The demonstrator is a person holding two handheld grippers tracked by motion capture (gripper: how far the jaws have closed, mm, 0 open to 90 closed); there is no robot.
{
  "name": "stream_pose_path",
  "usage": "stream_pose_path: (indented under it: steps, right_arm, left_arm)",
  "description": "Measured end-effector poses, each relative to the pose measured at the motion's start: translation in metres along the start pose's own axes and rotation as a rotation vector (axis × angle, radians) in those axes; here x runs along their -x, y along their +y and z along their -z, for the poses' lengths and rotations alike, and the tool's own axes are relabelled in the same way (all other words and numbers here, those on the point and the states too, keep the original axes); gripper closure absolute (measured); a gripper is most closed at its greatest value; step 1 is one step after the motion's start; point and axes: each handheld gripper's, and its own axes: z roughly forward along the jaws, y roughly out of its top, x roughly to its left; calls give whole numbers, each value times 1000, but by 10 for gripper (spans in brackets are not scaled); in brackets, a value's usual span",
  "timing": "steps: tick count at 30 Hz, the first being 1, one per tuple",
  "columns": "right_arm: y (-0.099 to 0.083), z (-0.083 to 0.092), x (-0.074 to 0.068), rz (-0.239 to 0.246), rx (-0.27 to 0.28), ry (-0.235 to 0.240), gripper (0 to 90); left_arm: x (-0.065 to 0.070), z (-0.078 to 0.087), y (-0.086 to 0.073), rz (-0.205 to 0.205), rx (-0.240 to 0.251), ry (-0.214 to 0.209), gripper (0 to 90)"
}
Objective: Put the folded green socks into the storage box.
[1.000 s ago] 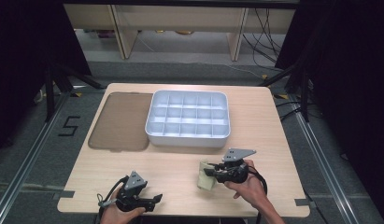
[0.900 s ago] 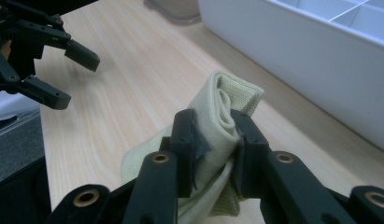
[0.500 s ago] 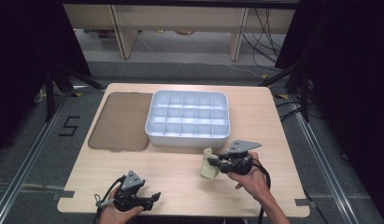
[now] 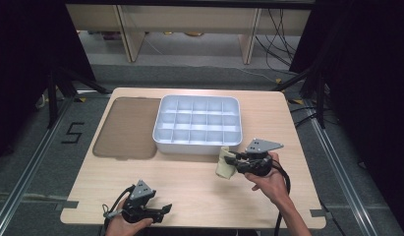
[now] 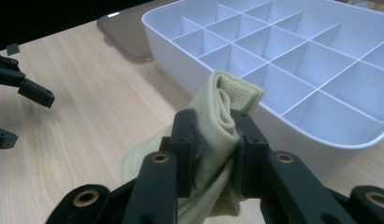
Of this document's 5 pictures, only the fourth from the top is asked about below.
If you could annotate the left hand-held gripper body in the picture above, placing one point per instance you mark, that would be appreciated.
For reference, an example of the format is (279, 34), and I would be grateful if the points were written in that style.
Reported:
(140, 191)

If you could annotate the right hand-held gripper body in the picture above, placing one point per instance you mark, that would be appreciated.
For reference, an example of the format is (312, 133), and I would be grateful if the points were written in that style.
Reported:
(260, 157)

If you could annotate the light green ankle sock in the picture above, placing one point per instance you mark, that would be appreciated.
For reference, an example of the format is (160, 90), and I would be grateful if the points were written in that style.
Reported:
(225, 167)

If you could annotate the white divided storage box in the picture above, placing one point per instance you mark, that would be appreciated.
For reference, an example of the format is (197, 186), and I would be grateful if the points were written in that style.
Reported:
(198, 124)

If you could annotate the person's right hand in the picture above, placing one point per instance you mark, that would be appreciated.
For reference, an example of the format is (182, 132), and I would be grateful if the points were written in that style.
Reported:
(271, 183)

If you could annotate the person's left hand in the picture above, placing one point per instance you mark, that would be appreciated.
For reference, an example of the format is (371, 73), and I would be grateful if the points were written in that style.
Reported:
(124, 227)

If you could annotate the translucent brown box lid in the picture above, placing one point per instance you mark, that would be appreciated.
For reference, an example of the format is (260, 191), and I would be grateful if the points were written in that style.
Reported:
(127, 129)

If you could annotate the yellow black floor tape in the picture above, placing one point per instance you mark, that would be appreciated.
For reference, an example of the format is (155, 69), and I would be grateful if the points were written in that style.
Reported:
(80, 99)
(296, 101)

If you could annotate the grey tape strip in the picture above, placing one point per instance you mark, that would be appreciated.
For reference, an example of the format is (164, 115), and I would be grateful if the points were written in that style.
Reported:
(317, 213)
(68, 205)

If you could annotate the black metal stand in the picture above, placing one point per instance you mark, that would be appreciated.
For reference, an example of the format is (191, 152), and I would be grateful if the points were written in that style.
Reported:
(58, 91)
(316, 91)

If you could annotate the dark curtain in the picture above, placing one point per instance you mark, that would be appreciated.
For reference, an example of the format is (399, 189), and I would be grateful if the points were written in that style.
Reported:
(370, 82)
(22, 65)

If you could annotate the light wooden desk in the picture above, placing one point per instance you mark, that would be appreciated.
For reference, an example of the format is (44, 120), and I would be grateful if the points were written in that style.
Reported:
(189, 19)

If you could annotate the aluminium floor rail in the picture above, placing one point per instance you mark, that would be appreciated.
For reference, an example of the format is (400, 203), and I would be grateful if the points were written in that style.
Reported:
(29, 167)
(340, 170)

